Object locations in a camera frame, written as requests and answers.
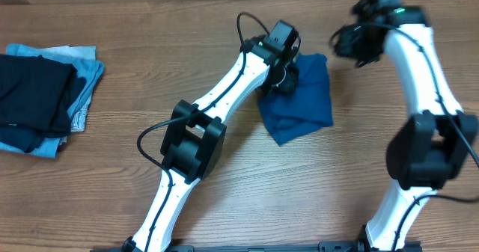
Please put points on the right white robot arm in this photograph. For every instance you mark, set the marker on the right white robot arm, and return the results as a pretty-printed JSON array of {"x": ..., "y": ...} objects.
[{"x": 433, "y": 143}]

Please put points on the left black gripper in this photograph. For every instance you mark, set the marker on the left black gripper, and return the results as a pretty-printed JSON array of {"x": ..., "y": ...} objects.
[{"x": 291, "y": 86}]

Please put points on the light blue folded garment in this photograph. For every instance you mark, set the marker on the light blue folded garment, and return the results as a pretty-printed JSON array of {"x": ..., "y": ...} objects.
[{"x": 27, "y": 51}]

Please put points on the blue polo shirt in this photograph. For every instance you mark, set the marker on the blue polo shirt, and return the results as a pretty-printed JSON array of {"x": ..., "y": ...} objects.
[{"x": 307, "y": 110}]

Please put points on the black folded garment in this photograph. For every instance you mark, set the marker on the black folded garment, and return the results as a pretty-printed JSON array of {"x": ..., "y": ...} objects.
[{"x": 22, "y": 74}]

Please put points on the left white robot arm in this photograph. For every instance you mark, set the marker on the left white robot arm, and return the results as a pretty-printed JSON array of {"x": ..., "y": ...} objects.
[{"x": 196, "y": 131}]

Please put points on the dark navy folded garment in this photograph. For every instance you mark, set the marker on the dark navy folded garment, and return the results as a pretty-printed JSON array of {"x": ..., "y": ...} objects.
[{"x": 18, "y": 140}]

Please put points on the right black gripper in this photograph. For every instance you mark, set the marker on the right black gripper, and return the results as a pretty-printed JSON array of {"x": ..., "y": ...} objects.
[{"x": 348, "y": 42}]

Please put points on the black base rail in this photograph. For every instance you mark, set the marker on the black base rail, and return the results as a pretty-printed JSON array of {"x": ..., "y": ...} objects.
[{"x": 326, "y": 246}]

